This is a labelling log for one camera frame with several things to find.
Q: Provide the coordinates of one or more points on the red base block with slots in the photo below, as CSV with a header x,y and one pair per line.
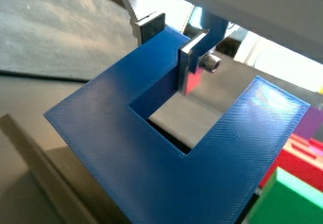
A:
x,y
301,159

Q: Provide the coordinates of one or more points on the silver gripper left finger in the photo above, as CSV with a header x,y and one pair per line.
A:
x,y
146,19

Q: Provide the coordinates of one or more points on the blue U-shaped block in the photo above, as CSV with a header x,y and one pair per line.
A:
x,y
161,185

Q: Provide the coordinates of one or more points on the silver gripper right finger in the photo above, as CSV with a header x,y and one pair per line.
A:
x,y
197,59

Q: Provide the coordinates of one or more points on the green stepped arch block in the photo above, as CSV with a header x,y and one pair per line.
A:
x,y
289,202

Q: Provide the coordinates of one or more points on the purple U-shaped block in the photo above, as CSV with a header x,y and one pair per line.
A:
x,y
310,128

